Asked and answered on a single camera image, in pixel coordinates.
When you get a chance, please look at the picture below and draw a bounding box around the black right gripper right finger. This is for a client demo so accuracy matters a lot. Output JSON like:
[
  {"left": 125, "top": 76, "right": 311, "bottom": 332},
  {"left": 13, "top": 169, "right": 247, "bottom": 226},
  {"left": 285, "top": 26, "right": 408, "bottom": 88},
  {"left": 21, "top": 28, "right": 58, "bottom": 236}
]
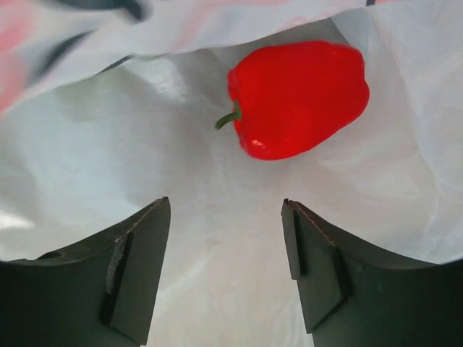
[{"left": 281, "top": 200, "right": 462, "bottom": 347}]

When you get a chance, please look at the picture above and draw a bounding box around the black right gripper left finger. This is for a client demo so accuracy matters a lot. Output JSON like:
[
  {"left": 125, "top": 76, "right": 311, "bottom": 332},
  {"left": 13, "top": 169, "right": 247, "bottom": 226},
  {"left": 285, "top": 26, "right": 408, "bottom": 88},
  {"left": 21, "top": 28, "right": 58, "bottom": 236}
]
[{"left": 1, "top": 197, "right": 171, "bottom": 347}]

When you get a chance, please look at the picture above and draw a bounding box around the fake red bell pepper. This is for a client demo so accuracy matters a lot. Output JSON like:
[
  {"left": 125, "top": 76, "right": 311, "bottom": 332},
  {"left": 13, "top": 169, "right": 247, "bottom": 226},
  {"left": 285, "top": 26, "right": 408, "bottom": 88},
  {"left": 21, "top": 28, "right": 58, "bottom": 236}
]
[{"left": 215, "top": 40, "right": 370, "bottom": 160}]

